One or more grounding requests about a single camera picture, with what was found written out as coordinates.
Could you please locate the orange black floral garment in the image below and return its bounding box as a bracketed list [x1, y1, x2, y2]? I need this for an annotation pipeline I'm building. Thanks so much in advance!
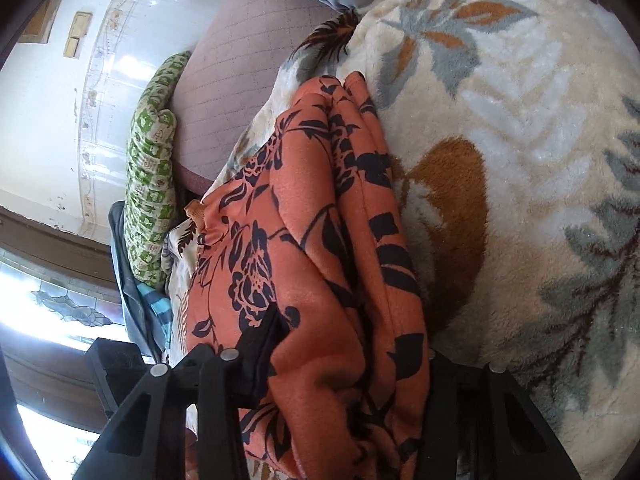
[186, 73, 428, 479]

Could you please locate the blue denim cloth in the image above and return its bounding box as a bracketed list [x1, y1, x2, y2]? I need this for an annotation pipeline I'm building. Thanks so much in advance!
[107, 200, 162, 363]

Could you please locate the teal striped knit garment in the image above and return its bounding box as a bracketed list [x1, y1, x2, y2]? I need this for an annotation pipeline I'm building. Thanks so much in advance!
[137, 282, 174, 351]

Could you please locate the stained glass window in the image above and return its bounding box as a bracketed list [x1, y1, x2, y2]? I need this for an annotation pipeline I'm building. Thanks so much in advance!
[1, 262, 129, 351]

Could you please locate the green white checkered pillow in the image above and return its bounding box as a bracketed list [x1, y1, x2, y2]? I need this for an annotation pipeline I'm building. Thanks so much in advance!
[124, 51, 191, 289]

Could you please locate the cream leaf-pattern blanket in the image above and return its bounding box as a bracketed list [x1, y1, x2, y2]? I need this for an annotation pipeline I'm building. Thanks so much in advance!
[162, 0, 640, 480]

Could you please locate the pink quilted bolster pillow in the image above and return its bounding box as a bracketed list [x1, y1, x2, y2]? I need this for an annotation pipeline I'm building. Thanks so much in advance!
[170, 0, 337, 195]

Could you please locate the dark wooden door frame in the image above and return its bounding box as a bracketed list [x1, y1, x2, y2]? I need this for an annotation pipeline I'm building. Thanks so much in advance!
[0, 207, 117, 290]

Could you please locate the beige wall switch plate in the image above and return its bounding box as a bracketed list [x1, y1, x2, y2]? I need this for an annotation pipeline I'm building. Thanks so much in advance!
[63, 11, 92, 58]

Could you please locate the wooden wall panel box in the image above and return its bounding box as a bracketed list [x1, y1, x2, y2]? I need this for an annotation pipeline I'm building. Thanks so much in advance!
[17, 0, 62, 44]

